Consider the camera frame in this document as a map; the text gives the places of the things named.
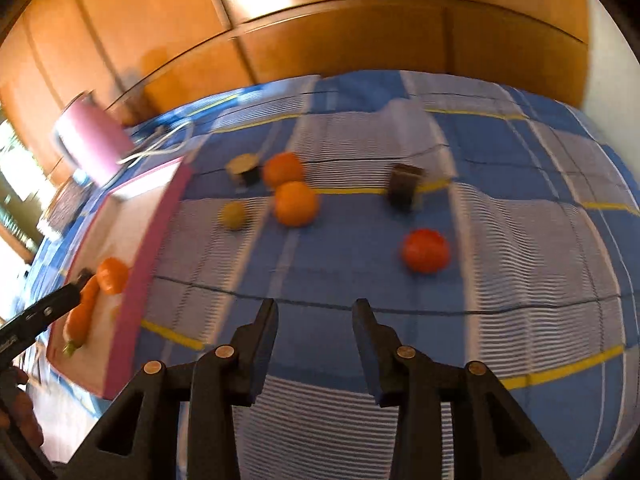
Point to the pink rimmed cardboard tray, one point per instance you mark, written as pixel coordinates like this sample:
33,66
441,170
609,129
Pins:
125,230

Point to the small green fruit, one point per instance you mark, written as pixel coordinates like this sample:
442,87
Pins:
233,215

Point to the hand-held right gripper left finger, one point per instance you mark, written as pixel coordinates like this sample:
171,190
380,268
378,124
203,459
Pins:
260,340

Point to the pink electric kettle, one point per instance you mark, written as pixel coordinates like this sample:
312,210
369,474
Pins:
92,140

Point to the red tomato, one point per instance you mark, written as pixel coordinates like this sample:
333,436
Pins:
425,250

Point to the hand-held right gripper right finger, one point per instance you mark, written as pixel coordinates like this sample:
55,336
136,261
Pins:
370,345

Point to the wooden wardrobe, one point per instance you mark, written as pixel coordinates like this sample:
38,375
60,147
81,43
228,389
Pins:
325,20

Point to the silver embossed tissue box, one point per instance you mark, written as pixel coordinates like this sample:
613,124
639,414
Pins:
65,207

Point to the orange mandarin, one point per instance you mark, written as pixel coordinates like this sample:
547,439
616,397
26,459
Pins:
296,203
283,170
112,275

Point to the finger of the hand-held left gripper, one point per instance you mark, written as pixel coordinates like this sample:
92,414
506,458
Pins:
50,305

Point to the dark chocolate block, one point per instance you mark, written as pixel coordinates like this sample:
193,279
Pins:
405,187

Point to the person's left hand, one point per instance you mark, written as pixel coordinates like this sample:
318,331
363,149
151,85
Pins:
22,410

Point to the orange carrot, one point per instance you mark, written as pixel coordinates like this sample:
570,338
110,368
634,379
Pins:
82,315

